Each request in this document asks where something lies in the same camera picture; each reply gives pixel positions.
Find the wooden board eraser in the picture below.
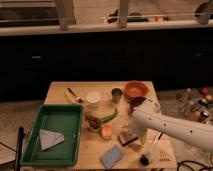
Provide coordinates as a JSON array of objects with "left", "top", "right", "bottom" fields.
[{"left": 118, "top": 130, "right": 138, "bottom": 146}]

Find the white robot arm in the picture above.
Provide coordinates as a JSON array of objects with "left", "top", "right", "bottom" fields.
[{"left": 130, "top": 100, "right": 213, "bottom": 152}]

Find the small metal cup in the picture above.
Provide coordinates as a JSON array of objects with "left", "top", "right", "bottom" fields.
[{"left": 111, "top": 88, "right": 123, "bottom": 104}]

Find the white paper cup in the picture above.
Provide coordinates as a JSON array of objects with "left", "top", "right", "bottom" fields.
[{"left": 86, "top": 91, "right": 101, "bottom": 108}]

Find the orange bowl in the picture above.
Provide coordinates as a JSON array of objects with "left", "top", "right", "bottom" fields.
[{"left": 124, "top": 81, "right": 149, "bottom": 99}]

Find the metal spoon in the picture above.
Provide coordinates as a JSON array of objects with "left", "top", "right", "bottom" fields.
[{"left": 67, "top": 88, "right": 84, "bottom": 103}]

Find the dark maroon bowl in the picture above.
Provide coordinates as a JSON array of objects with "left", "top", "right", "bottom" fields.
[{"left": 129, "top": 97, "right": 146, "bottom": 115}]

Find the green chili pepper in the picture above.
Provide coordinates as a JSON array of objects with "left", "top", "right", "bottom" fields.
[{"left": 100, "top": 108, "right": 118, "bottom": 124}]

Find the brown grape bunch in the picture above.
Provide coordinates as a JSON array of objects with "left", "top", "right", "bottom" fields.
[{"left": 86, "top": 115, "right": 102, "bottom": 130}]

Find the yellow banana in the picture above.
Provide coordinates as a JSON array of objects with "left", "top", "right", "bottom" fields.
[{"left": 64, "top": 91, "right": 77, "bottom": 104}]

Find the orange round fruit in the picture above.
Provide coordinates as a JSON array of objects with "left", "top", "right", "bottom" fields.
[{"left": 100, "top": 125, "right": 113, "bottom": 140}]

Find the wooden table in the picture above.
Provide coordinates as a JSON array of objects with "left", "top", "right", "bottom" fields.
[{"left": 45, "top": 82, "right": 177, "bottom": 171}]

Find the blue sponge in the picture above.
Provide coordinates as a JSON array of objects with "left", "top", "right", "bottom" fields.
[{"left": 100, "top": 145, "right": 123, "bottom": 169}]

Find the grey folded cloth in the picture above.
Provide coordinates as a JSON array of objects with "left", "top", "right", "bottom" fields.
[{"left": 39, "top": 129, "right": 65, "bottom": 150}]

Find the black stand pole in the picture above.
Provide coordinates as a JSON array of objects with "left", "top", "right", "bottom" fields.
[{"left": 14, "top": 127, "right": 25, "bottom": 171}]

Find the black cable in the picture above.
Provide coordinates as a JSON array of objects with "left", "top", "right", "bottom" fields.
[{"left": 176, "top": 160, "right": 213, "bottom": 171}]

